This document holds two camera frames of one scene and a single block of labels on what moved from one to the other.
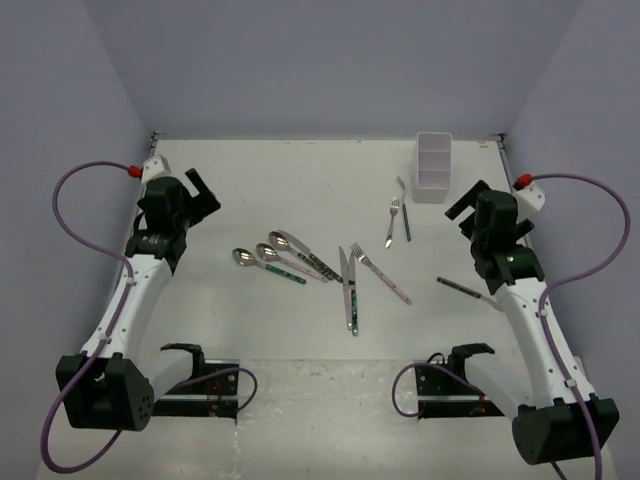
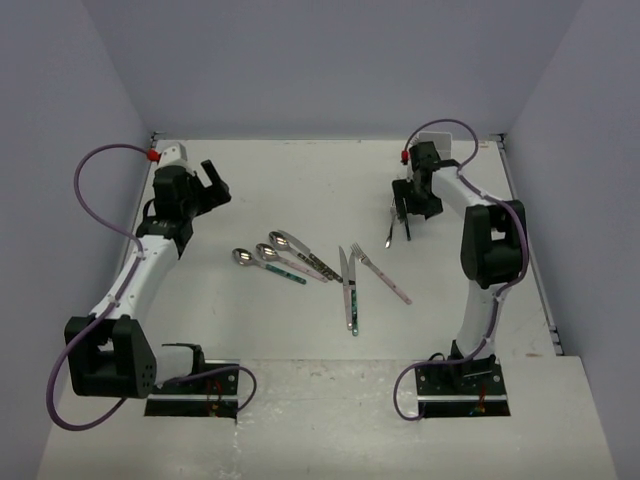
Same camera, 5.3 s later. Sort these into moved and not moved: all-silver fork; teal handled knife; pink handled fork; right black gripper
Moved: right black gripper
Not moved: all-silver fork; teal handled knife; pink handled fork
